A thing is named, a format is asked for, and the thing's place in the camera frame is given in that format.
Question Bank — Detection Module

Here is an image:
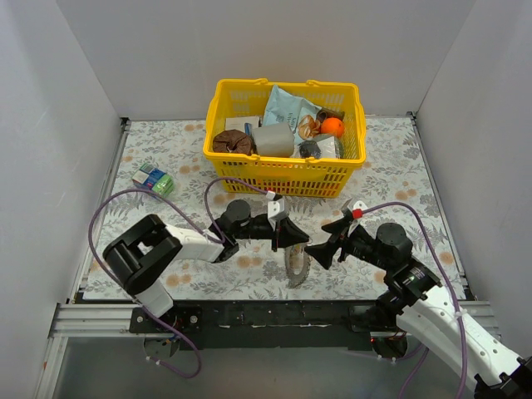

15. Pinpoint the brown wrapped snack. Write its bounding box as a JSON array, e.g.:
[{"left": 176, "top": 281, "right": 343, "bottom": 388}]
[{"left": 316, "top": 107, "right": 345, "bottom": 123}]

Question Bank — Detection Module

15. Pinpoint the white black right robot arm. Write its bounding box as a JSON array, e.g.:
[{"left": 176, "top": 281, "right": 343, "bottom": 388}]
[{"left": 305, "top": 218, "right": 531, "bottom": 398}]

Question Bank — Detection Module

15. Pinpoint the light blue snack bag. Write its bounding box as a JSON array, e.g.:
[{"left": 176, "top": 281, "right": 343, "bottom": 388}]
[{"left": 263, "top": 85, "right": 321, "bottom": 144}]

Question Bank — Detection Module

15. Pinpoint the white box in basket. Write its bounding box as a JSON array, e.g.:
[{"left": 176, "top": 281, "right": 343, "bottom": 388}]
[{"left": 225, "top": 116, "right": 261, "bottom": 135}]

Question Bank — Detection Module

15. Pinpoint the floral table mat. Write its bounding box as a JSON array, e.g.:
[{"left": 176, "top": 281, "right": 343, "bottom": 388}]
[{"left": 84, "top": 117, "right": 465, "bottom": 306}]

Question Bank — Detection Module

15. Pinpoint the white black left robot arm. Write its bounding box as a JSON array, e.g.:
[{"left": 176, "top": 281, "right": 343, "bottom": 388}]
[{"left": 103, "top": 198, "right": 309, "bottom": 333}]

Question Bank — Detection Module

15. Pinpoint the large silver keyring with chain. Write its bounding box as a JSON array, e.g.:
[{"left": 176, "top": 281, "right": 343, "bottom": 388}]
[{"left": 284, "top": 244, "right": 311, "bottom": 288}]

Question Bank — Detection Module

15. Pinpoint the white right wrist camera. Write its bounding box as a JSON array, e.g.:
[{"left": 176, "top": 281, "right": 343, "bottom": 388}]
[{"left": 341, "top": 199, "right": 367, "bottom": 227}]

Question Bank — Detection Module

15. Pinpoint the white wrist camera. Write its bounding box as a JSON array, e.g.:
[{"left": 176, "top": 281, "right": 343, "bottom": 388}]
[
  {"left": 267, "top": 198, "right": 288, "bottom": 222},
  {"left": 341, "top": 199, "right": 367, "bottom": 227}
]

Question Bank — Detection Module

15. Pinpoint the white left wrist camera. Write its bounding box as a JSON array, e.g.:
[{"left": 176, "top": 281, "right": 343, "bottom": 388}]
[{"left": 267, "top": 198, "right": 288, "bottom": 222}]

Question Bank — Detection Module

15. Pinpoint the orange fruit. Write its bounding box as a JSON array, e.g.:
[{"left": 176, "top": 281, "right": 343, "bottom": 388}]
[{"left": 320, "top": 117, "right": 345, "bottom": 139}]

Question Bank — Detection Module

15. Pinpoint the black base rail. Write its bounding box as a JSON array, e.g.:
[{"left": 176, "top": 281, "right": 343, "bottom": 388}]
[{"left": 129, "top": 300, "right": 408, "bottom": 357}]

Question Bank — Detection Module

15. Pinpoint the grey paper roll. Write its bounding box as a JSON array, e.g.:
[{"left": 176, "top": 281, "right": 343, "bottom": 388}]
[{"left": 251, "top": 122, "right": 294, "bottom": 158}]

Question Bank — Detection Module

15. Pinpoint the yellow plastic shopping basket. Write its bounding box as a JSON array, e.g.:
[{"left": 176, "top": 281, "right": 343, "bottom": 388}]
[{"left": 203, "top": 78, "right": 367, "bottom": 199}]

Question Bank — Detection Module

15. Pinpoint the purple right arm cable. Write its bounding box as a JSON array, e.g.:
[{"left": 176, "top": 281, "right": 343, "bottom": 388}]
[{"left": 359, "top": 201, "right": 469, "bottom": 399}]

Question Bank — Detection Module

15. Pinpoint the blue green carton pack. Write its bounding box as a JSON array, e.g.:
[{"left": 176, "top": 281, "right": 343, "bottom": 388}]
[{"left": 131, "top": 163, "right": 175, "bottom": 198}]

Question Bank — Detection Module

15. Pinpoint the clear bag with dark item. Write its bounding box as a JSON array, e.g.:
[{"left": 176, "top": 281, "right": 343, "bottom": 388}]
[{"left": 295, "top": 135, "right": 344, "bottom": 160}]

